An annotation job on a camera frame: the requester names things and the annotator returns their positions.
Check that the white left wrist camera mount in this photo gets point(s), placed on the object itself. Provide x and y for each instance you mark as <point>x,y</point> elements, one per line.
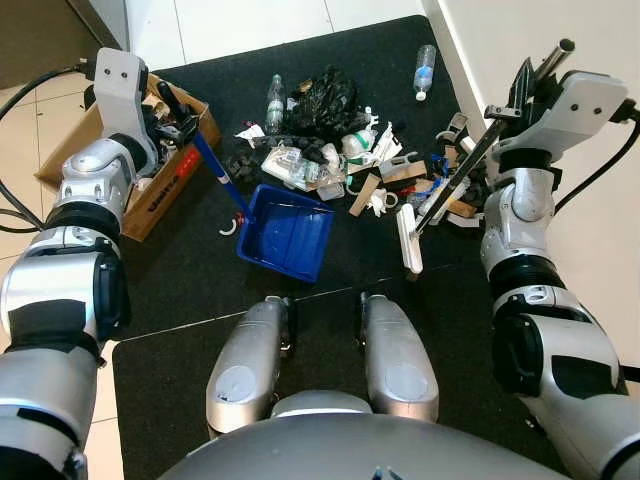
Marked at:
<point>118,95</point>

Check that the white curved plastic hook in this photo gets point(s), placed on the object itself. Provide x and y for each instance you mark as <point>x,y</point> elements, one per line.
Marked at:
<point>229,231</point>

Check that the blue plastic dustpan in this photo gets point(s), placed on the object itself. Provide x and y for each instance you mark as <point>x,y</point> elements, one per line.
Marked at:
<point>288,235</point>

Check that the clear plastic food container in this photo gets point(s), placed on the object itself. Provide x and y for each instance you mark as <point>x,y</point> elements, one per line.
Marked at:
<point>290,166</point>

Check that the brown cardboard box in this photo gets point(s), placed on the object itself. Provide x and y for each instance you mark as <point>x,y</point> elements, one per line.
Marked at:
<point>160,205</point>

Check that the grey robot torso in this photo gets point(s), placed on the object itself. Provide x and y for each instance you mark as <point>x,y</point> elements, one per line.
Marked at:
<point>350,450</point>

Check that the crumpled white paper scrap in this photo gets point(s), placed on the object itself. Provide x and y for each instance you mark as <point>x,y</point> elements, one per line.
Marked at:
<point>250,131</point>

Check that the black plastic bag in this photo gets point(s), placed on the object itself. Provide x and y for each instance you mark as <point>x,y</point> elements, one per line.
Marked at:
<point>325,100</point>

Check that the silver robot leg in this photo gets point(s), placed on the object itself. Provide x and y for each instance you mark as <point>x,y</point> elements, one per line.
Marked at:
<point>245,360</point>
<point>400,360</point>

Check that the small black floor mat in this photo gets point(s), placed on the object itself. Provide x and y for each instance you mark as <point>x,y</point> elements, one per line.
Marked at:
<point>170,390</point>

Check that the silver right robot leg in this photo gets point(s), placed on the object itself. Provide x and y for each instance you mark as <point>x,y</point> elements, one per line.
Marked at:
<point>400,360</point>

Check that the flat brown cardboard piece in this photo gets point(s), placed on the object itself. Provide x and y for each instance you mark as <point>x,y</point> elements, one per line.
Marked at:
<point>402,172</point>

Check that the clear empty plastic bottle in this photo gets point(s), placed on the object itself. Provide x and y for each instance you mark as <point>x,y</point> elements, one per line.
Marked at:
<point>275,105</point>

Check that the blue-label plastic water bottle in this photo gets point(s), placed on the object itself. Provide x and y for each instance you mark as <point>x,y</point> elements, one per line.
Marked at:
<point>425,72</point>

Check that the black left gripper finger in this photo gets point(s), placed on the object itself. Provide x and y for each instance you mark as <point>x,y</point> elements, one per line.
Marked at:
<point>169,98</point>
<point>186,128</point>

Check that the grey metal cabinet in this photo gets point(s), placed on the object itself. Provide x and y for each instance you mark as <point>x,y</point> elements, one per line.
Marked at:
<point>100,20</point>

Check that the silver left robot leg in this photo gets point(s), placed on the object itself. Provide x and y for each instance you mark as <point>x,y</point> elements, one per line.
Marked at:
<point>245,360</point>

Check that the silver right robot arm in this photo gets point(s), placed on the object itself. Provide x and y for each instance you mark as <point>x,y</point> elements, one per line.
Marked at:
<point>555,350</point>

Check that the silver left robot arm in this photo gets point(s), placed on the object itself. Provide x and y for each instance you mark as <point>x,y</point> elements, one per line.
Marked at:
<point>60,290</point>

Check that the small black crumpled scrap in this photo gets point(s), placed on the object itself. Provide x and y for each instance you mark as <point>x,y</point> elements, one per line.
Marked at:
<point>243,164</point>

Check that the white and green wrapper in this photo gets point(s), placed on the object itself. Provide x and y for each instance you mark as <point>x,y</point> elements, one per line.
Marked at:
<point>358,142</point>

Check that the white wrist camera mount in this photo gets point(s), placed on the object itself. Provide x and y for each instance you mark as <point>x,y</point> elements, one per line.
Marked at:
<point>575,110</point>
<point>118,95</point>

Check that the large black floor mat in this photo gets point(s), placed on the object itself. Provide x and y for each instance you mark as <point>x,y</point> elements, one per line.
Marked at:
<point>190,280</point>

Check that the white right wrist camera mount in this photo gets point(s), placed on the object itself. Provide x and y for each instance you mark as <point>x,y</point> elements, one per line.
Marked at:
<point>575,110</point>

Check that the brown cardboard strip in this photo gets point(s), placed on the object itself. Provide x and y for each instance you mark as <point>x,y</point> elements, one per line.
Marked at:
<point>365,198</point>

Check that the broom with white head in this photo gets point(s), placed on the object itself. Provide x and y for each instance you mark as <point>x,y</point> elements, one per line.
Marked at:
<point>410,245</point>

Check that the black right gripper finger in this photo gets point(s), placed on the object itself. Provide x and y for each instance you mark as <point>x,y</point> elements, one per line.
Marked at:
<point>500,113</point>
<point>527,78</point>

